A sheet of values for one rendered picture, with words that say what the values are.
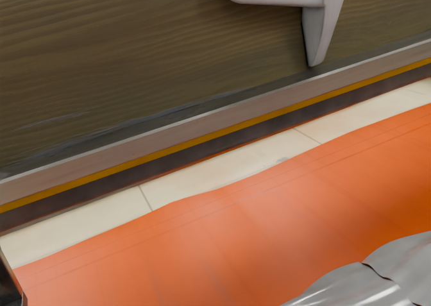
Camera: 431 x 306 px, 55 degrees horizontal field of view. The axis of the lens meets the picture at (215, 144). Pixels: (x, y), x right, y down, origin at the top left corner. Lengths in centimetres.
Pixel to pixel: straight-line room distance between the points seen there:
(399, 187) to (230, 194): 13
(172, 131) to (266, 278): 12
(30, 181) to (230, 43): 10
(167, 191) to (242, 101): 19
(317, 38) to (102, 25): 9
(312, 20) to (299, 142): 22
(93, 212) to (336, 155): 21
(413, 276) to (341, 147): 16
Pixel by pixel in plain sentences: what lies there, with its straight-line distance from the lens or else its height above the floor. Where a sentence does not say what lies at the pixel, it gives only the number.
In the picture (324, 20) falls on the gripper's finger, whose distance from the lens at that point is 20.
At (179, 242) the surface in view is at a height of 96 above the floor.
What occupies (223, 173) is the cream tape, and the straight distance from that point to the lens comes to 37.
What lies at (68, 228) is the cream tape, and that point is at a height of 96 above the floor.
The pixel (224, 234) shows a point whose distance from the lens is 30.
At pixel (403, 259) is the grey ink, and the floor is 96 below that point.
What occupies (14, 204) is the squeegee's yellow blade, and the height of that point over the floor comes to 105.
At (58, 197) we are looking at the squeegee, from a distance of 21.
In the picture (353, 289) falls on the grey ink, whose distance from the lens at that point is 25.
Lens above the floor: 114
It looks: 26 degrees down
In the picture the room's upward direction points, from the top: 12 degrees counter-clockwise
